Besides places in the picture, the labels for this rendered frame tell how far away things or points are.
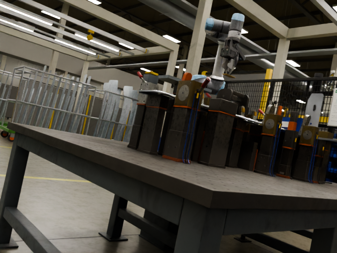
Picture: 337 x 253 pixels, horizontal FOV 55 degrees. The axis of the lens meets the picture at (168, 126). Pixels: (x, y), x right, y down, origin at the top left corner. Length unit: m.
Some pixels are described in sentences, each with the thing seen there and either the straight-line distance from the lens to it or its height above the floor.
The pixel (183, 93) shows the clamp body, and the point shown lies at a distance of 1.44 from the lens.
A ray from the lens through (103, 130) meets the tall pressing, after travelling 9.60.
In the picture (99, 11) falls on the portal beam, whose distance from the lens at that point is 8.21.
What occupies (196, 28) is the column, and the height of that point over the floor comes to 4.37.
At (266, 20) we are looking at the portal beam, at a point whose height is 3.34.
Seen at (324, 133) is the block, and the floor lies 1.04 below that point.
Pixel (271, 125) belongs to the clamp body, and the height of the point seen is 0.98.
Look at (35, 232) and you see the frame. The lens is 1.72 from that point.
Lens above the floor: 0.79
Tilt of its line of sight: 2 degrees up
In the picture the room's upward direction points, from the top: 12 degrees clockwise
